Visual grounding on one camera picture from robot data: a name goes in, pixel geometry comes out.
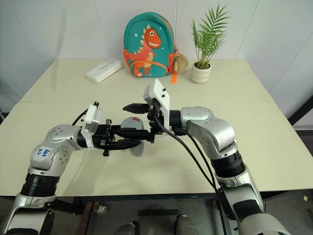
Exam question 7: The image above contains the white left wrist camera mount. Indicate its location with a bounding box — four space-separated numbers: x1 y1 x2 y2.
80 101 106 149

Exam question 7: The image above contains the brown plush pendant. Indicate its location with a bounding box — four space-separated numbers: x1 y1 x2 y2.
175 50 190 74

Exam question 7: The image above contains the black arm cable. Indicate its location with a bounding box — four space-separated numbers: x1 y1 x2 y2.
72 110 89 126
174 129 224 196
153 107 219 196

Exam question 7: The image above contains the black table frame bar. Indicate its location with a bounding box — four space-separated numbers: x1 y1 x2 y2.
55 192 222 204

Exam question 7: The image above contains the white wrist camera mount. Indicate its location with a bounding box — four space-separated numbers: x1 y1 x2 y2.
80 101 106 149
142 78 171 131

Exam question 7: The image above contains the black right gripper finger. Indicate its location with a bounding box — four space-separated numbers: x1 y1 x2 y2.
113 129 157 144
122 103 149 114

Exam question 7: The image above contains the rusty brown table leg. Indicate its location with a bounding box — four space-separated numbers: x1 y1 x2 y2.
80 200 101 235

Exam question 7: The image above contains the white rectangular box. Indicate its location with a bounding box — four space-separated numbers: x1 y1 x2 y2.
85 58 124 84

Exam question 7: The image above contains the dark rounded shape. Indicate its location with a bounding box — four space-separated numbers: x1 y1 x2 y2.
174 213 198 235
114 221 140 235

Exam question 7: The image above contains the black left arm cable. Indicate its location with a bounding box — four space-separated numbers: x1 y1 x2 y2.
72 110 89 126

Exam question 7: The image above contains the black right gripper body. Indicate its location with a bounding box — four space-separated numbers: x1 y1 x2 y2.
146 97 165 138

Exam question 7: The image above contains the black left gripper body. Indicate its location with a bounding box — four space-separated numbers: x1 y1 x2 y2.
93 118 116 157

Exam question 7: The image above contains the teal dinosaur backpack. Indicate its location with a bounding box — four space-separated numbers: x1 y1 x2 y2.
123 13 179 85

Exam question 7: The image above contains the grey jar lid red mark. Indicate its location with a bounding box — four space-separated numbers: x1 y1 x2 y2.
120 117 145 132

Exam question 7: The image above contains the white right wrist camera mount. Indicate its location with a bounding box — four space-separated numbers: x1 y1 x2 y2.
142 78 171 131

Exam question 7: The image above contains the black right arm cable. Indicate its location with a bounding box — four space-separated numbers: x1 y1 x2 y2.
153 107 219 196
174 129 224 196

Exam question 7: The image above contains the black metal frame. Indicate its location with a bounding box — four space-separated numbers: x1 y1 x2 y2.
285 94 313 135

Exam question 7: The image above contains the green plant in white pot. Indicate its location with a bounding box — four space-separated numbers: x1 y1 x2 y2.
190 4 231 85

